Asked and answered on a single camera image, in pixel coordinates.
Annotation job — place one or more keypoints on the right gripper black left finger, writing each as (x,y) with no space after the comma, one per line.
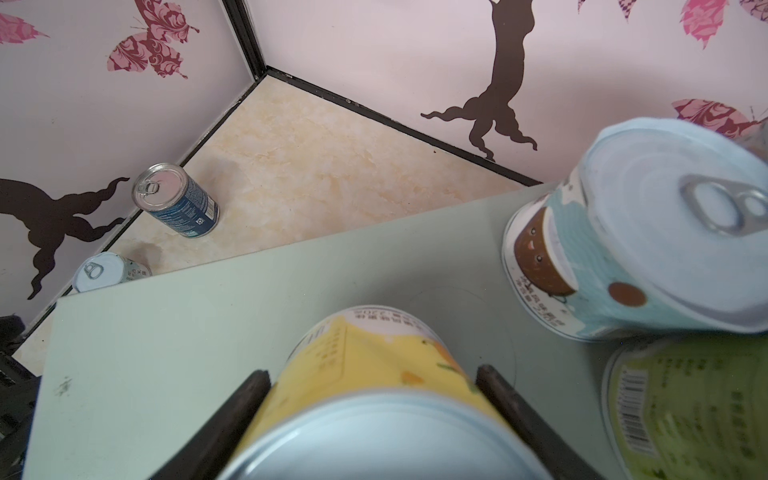
(205,455)

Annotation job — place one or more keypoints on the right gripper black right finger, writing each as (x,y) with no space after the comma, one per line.
(559,459)

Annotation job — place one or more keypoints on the green labelled can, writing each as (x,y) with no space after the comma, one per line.
(688,407)

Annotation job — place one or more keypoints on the yellow labelled can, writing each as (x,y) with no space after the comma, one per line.
(372,392)

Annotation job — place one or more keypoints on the small light blue can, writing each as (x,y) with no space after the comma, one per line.
(661,226)

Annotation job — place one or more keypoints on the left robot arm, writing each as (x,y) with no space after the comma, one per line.
(19,390)

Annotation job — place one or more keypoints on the grey metal cabinet box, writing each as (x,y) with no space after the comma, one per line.
(133,371)

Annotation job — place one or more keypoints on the tall blue labelled can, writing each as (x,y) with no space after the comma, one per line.
(170,195)

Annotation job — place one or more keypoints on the black corner frame post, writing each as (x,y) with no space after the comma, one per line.
(241,22)

